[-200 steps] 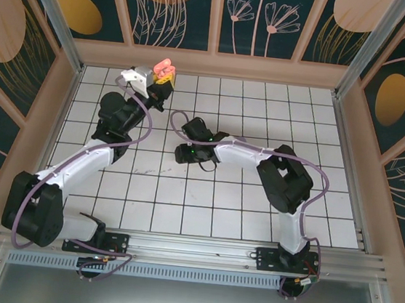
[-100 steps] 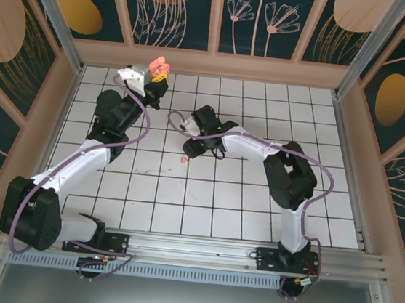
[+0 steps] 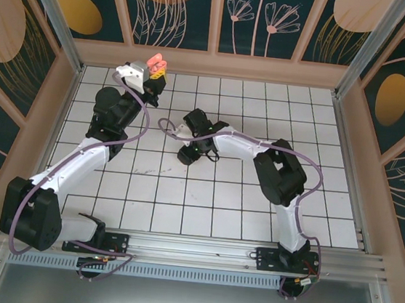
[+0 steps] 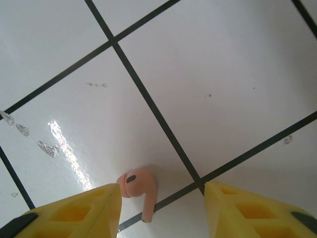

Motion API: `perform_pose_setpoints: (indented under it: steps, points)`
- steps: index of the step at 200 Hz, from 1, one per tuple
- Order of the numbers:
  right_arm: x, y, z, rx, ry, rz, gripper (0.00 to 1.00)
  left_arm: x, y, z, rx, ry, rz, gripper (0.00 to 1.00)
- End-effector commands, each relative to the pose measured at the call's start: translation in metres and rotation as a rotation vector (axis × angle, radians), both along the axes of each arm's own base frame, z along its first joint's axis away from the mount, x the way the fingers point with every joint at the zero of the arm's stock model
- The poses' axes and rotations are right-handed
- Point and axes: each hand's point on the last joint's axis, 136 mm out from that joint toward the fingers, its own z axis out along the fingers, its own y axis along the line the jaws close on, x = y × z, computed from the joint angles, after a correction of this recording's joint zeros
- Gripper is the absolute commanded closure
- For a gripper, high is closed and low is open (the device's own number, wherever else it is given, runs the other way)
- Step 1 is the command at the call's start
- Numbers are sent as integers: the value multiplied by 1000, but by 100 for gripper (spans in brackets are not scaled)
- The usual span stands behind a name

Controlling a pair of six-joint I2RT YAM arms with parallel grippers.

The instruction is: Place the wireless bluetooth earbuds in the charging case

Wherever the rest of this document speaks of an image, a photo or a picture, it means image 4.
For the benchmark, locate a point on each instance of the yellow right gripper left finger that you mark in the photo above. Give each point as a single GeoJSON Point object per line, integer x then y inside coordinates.
{"type": "Point", "coordinates": [74, 218]}

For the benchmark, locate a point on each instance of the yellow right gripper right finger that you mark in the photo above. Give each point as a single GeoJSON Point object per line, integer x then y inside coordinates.
{"type": "Point", "coordinates": [247, 218]}

